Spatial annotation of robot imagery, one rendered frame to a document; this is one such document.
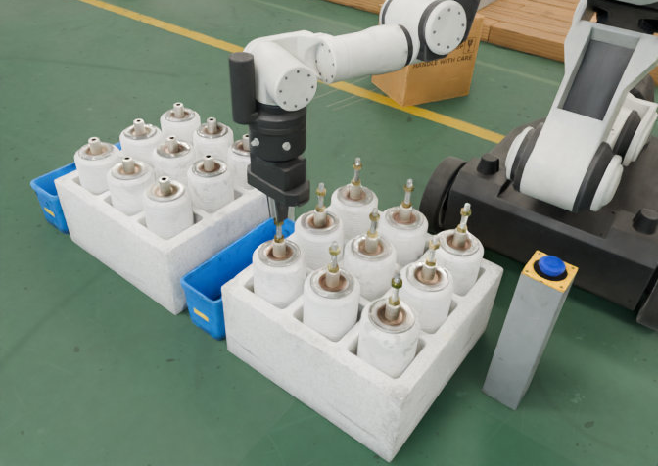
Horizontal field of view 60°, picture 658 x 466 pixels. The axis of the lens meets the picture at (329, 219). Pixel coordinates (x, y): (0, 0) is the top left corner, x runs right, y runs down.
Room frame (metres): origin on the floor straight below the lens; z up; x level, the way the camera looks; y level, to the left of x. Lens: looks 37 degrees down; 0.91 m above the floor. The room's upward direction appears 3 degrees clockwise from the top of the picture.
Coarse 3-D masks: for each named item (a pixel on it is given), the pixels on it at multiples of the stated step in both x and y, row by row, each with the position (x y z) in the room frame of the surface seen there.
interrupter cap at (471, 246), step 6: (444, 234) 0.84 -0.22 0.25; (450, 234) 0.84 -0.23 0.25; (468, 234) 0.85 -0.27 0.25; (444, 240) 0.82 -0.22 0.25; (450, 240) 0.83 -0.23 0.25; (468, 240) 0.83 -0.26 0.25; (474, 240) 0.83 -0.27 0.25; (444, 246) 0.81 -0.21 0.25; (450, 246) 0.81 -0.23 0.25; (468, 246) 0.81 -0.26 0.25; (474, 246) 0.81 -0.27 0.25; (450, 252) 0.79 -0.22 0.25; (456, 252) 0.79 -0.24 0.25; (462, 252) 0.79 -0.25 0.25; (468, 252) 0.79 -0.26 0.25; (474, 252) 0.79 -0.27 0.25
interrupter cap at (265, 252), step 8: (272, 240) 0.80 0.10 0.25; (288, 240) 0.80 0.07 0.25; (264, 248) 0.77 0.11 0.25; (272, 248) 0.78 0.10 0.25; (288, 248) 0.78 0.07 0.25; (296, 248) 0.78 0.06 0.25; (264, 256) 0.75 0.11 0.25; (272, 256) 0.75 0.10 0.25; (288, 256) 0.75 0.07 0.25; (296, 256) 0.75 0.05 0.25; (272, 264) 0.73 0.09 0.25; (280, 264) 0.73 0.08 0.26; (288, 264) 0.73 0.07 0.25
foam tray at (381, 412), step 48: (240, 288) 0.74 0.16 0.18; (480, 288) 0.78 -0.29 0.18; (240, 336) 0.72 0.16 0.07; (288, 336) 0.65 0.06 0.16; (432, 336) 0.65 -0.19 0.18; (480, 336) 0.81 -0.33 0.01; (288, 384) 0.65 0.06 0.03; (336, 384) 0.59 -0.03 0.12; (384, 384) 0.55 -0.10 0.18; (432, 384) 0.62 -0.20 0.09; (384, 432) 0.53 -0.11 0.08
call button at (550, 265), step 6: (540, 258) 0.70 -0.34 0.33; (546, 258) 0.70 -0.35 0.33; (552, 258) 0.70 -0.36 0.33; (558, 258) 0.70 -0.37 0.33; (540, 264) 0.68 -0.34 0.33; (546, 264) 0.68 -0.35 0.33; (552, 264) 0.68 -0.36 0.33; (558, 264) 0.68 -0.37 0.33; (564, 264) 0.68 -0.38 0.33; (546, 270) 0.67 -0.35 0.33; (552, 270) 0.67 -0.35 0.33; (558, 270) 0.67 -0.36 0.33
